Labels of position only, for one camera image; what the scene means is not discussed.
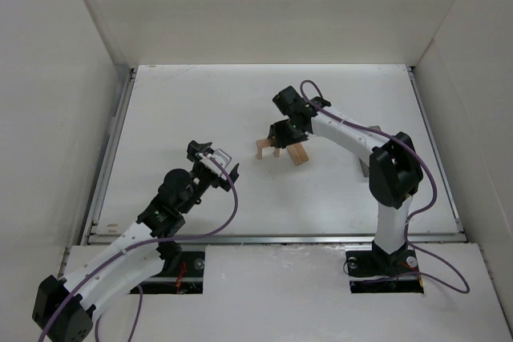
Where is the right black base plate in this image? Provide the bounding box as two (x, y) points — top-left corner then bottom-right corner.
(344, 243), (424, 294)

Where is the aluminium table frame rail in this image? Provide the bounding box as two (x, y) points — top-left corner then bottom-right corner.
(83, 64), (466, 244)

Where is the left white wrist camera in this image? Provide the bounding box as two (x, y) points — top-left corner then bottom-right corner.
(198, 148), (232, 177)

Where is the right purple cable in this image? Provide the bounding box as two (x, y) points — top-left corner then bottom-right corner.
(299, 79), (471, 295)

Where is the smoky transparent plastic box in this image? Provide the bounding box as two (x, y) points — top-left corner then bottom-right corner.
(360, 125), (382, 178)

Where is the engraved wood block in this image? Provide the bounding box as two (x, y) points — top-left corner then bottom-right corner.
(287, 143), (309, 166)

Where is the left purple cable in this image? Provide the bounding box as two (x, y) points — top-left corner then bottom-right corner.
(35, 155), (240, 342)

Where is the purple cable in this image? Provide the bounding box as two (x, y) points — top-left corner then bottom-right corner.
(299, 79), (471, 295)
(35, 155), (240, 342)

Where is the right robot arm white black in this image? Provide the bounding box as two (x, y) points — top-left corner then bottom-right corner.
(268, 87), (423, 279)

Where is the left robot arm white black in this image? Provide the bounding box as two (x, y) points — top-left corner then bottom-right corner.
(32, 141), (239, 341)

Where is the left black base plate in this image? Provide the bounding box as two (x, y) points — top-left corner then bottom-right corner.
(140, 248), (205, 295)

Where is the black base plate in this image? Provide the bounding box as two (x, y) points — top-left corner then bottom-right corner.
(140, 248), (205, 295)
(344, 243), (424, 294)

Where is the plain wood block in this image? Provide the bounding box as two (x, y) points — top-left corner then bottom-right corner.
(256, 138), (276, 149)

